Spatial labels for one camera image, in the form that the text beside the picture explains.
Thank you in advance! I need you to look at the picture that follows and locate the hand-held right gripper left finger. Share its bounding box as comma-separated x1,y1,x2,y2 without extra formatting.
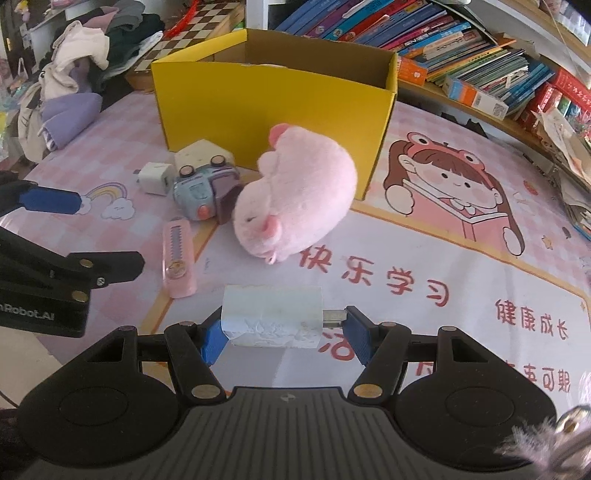
69,308,230,408

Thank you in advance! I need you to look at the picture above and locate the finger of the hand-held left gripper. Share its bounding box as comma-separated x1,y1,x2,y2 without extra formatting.
0,226,147,291
0,171,84,217

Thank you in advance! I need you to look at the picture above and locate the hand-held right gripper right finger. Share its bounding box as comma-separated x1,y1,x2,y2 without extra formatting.
344,305,509,408

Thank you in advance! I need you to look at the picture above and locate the white charger plug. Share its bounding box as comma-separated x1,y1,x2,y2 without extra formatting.
221,285,348,352

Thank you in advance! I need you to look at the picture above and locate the cream cube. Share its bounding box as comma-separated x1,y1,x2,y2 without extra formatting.
174,137,238,175

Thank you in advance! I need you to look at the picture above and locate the pink plush pig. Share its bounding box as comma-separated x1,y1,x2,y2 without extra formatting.
232,123,359,265

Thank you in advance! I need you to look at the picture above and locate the yellow cardboard box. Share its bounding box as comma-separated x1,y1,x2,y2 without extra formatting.
151,28,399,202

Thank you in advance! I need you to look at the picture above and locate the pink printed desktop mat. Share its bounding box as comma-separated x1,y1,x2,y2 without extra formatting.
21,87,591,418

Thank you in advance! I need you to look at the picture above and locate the purple garment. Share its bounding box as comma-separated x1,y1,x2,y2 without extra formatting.
39,92,103,151

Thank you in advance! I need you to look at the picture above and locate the small white charger cube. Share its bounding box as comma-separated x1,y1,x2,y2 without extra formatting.
133,161,179,196

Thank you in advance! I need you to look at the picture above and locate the pile of dark clothes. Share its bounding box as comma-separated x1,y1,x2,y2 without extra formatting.
92,0,165,112

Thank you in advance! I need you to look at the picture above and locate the lilac fluffy pompom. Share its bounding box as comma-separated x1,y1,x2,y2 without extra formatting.
493,405,591,480

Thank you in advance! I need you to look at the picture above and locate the wooden chessboard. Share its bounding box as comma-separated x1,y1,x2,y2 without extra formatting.
124,0,246,90

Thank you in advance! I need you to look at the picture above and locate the red tassel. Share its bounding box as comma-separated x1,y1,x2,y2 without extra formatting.
164,0,200,38

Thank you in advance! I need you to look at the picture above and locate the white and orange box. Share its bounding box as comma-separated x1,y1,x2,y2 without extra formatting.
442,76,509,122

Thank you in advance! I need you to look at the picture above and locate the stack of papers and books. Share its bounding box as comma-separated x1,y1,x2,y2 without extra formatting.
536,106,591,241

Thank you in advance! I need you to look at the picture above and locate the row of colourful books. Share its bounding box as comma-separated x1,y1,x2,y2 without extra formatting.
276,0,557,112

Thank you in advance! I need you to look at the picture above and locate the thick red book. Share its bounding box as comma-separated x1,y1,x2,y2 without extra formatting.
516,68,591,136

